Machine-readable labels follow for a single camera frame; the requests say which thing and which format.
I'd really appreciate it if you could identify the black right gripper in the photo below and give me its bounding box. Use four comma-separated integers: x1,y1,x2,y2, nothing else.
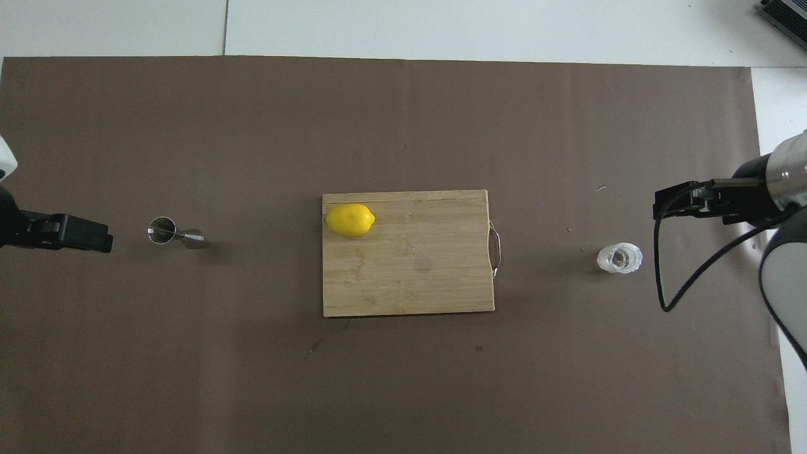
653,153,779,228

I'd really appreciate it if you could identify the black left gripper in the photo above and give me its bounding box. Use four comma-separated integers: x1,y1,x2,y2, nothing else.
0,185,114,253

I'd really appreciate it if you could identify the clear plastic cup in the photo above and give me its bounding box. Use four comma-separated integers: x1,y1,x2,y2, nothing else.
597,242,644,276

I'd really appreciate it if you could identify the steel double jigger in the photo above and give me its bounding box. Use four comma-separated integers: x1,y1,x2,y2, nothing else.
148,216,206,250

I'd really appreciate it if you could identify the grey ribbed metal device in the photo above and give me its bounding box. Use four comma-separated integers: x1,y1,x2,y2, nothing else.
757,0,807,33

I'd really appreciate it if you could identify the brown paper table mat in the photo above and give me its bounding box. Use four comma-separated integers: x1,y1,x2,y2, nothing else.
0,55,792,454

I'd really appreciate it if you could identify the yellow lemon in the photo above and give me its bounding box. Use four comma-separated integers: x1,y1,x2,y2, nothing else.
325,203,376,238

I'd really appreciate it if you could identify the wooden cutting board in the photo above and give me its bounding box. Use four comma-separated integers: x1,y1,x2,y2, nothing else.
322,189,503,318

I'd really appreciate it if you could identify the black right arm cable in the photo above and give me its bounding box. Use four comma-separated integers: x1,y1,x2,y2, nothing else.
654,178,782,313

